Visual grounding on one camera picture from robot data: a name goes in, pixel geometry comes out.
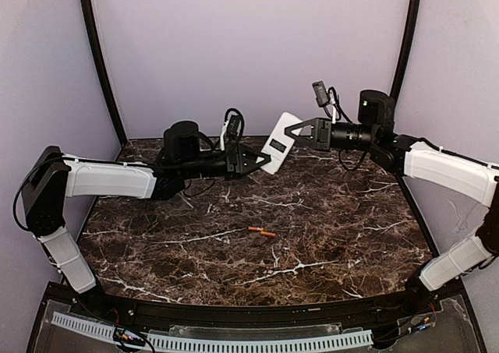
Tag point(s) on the black left frame post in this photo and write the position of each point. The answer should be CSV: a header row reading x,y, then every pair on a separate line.
x,y
101,70

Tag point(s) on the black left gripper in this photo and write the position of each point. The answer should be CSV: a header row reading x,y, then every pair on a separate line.
x,y
234,162

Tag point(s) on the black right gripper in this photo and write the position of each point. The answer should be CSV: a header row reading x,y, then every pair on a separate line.
x,y
322,133

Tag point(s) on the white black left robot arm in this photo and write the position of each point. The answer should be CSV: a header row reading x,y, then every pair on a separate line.
x,y
186,154

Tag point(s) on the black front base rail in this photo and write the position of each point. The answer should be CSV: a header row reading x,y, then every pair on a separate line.
x,y
379,312

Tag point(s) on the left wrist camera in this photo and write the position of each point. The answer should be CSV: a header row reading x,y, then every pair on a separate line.
x,y
232,128

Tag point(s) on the white slotted cable duct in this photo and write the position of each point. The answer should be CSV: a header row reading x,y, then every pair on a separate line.
x,y
213,342

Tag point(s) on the white red remote control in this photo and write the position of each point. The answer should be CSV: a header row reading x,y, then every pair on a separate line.
x,y
278,144

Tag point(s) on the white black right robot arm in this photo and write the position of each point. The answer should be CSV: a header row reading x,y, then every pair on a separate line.
x,y
418,158

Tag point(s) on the black right frame post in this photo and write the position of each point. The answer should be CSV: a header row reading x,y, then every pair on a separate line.
x,y
405,49

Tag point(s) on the black frame post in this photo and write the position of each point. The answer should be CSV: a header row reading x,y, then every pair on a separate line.
x,y
101,70
405,49

